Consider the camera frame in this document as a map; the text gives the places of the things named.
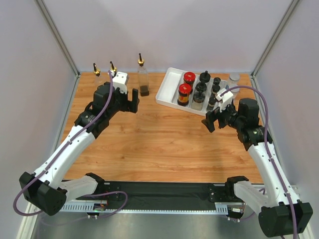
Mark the aluminium frame post left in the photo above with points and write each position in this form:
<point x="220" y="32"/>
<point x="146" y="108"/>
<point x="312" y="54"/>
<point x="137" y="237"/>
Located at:
<point x="57" y="36"/>

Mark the clear oil bottle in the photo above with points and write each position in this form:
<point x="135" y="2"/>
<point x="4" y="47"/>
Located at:
<point x="113" y="69"/>

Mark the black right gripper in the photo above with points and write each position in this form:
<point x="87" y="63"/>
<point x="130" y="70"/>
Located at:
<point x="218" y="119"/>

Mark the red-lid sauce bottle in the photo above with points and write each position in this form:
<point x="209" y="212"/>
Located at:
<point x="184" y="91"/>

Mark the glass jar with white granules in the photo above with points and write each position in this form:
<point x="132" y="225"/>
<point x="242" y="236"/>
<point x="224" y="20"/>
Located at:
<point x="197" y="101"/>

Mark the silver-lid salt shaker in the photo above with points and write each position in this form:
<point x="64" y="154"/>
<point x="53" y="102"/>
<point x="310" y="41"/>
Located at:
<point x="233" y="79"/>
<point x="233" y="89"/>

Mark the aluminium frame post right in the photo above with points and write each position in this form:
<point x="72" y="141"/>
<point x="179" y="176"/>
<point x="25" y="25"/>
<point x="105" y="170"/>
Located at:
<point x="276" y="35"/>

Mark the white divided organizer tray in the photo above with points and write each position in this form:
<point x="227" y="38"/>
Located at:
<point x="167" y="94"/>

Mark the small black-cap spice jar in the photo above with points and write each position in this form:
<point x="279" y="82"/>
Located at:
<point x="211" y="103"/>

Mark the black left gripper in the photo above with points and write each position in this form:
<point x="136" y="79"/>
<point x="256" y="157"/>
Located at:
<point x="131" y="106"/>

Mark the aluminium frame post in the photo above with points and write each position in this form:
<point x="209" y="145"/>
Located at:
<point x="276" y="35"/>
<point x="57" y="36"/>

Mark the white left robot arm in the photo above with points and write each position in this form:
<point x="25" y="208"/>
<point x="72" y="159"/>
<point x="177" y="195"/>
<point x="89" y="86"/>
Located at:
<point x="45" y="187"/>

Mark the tall bottle with dark sauce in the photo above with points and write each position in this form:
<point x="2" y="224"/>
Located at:
<point x="143" y="77"/>

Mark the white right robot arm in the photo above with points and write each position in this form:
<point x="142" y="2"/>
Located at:
<point x="280" y="211"/>

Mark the glass jar with brown lumps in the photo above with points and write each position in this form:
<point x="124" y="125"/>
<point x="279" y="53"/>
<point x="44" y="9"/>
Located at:
<point x="201" y="87"/>

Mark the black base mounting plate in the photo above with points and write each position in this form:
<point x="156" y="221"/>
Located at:
<point x="165" y="196"/>

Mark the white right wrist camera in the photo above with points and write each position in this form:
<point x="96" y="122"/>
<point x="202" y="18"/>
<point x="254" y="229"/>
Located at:
<point x="224" y="98"/>

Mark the oil bottle with dark sauce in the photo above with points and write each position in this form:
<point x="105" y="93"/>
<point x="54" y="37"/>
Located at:
<point x="99" y="77"/>

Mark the red-lid sauce jar front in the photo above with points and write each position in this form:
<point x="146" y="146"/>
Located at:
<point x="189" y="78"/>

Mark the black-lid glass condiment jar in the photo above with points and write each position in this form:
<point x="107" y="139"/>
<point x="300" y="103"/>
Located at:
<point x="204" y="77"/>

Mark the small dark spice jar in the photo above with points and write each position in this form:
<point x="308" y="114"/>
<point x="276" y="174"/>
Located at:
<point x="214" y="90"/>

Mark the silver-top pepper grinder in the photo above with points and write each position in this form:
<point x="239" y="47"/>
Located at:
<point x="216" y="81"/>

